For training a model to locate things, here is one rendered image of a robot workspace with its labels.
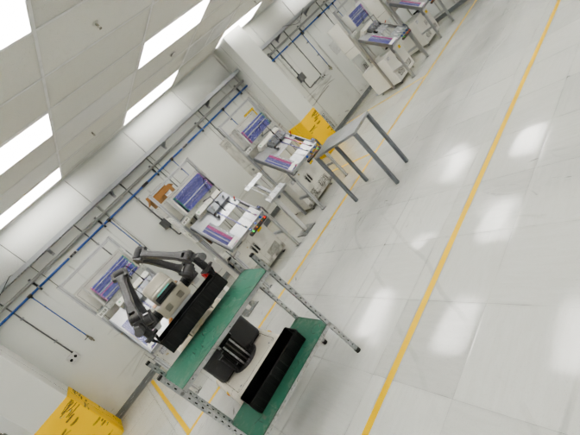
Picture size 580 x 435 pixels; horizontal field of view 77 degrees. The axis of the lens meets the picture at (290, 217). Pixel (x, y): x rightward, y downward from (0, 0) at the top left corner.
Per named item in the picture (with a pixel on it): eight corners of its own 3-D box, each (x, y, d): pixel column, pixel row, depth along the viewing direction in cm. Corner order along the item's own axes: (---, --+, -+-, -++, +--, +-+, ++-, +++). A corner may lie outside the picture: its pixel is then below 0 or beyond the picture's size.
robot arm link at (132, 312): (128, 269, 259) (112, 277, 256) (124, 265, 254) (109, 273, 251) (146, 318, 236) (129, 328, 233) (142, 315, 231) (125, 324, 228)
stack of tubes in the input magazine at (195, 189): (213, 185, 505) (198, 172, 498) (189, 211, 483) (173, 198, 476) (210, 187, 516) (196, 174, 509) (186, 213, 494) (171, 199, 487)
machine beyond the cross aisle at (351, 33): (431, 53, 724) (372, -29, 672) (416, 75, 688) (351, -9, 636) (383, 85, 841) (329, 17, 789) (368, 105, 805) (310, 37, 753)
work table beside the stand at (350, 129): (399, 183, 414) (354, 132, 392) (355, 202, 468) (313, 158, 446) (408, 160, 440) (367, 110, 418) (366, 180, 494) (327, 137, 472)
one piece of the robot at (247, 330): (225, 385, 338) (154, 333, 315) (259, 335, 361) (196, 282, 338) (238, 395, 309) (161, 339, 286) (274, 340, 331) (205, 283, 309)
